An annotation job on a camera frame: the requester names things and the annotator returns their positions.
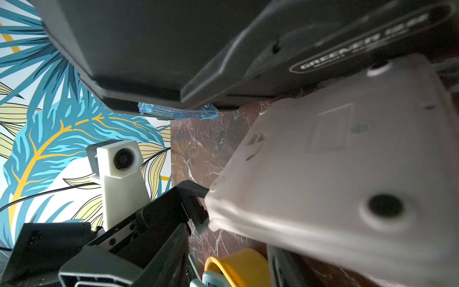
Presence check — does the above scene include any blue toolbox latch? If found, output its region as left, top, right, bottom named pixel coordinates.
left=137, top=102, right=219, bottom=120

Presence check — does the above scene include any pink calculator face down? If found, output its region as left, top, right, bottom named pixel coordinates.
left=205, top=55, right=459, bottom=287

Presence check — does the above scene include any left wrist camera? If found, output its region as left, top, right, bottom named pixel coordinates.
left=86, top=140, right=151, bottom=231

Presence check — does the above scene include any light blue calculator face down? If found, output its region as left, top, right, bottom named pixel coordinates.
left=190, top=270, right=231, bottom=287

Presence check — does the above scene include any black plastic toolbox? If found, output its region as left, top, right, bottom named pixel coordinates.
left=32, top=1, right=459, bottom=114

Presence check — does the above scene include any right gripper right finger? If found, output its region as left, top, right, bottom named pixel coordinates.
left=267, top=245, right=316, bottom=287

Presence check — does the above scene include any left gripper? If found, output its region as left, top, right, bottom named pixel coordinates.
left=1, top=180, right=209, bottom=287

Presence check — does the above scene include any yellow plastic tray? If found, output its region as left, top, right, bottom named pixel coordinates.
left=204, top=248, right=272, bottom=287

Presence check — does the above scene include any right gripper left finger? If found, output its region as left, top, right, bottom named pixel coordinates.
left=132, top=223, right=189, bottom=287

